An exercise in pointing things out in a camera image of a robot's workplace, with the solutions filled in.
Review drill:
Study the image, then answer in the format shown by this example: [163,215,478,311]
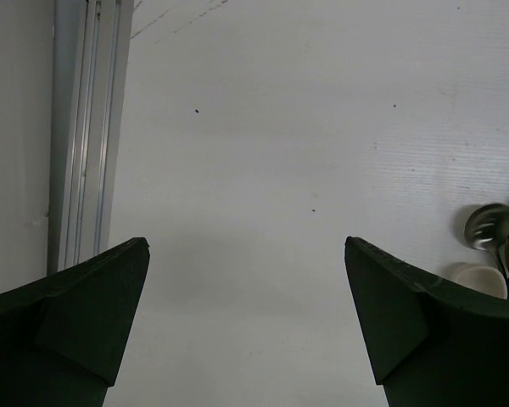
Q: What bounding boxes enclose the aluminium frame rail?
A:
[47,0,134,274]

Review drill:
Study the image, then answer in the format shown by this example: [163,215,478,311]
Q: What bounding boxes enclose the silver spoon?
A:
[464,203,509,280]

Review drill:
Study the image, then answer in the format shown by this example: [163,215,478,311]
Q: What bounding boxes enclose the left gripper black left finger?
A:
[0,237,149,406]

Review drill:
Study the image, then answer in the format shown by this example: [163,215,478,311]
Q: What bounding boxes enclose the white spoon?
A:
[441,262,508,299]

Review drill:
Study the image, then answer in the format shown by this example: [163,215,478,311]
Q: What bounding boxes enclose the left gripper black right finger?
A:
[344,237,509,406]

